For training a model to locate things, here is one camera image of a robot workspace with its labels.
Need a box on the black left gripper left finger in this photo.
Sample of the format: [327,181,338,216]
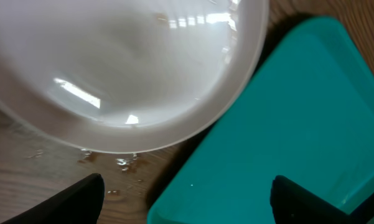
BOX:
[3,173,105,224]

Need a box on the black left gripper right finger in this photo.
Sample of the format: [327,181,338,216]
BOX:
[270,175,374,224]

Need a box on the pink plate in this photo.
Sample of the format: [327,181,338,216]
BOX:
[0,0,269,154]

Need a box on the teal plastic tray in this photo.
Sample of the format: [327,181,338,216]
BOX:
[147,17,374,223]

